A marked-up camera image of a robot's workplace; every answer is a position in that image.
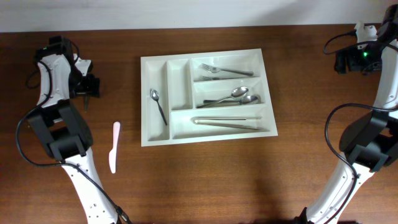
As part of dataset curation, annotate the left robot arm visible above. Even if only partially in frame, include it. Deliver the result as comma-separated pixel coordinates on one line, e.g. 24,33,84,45
27,36,120,223

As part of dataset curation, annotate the small metal spoon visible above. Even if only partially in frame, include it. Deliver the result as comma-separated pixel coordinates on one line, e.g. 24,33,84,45
150,89,168,126
83,95,90,113

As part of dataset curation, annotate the white plastic cutlery tray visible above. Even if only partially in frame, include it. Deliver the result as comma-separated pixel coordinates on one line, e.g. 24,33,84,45
141,49,278,146

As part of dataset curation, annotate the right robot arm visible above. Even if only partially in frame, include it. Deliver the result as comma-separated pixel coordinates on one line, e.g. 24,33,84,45
293,4,397,223

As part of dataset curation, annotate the large metal spoon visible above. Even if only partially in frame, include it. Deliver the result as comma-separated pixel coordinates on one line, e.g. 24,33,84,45
198,86,249,108
203,95,259,105

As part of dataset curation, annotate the metal chopstick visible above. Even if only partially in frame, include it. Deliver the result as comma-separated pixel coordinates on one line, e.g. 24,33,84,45
193,122,262,130
191,116,262,122

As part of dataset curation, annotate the pink and white plastic knife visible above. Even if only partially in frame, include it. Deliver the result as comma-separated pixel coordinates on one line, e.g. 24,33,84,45
108,121,121,174

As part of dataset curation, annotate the metal fork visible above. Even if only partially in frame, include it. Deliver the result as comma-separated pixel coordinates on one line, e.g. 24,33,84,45
201,77,242,82
200,63,254,77

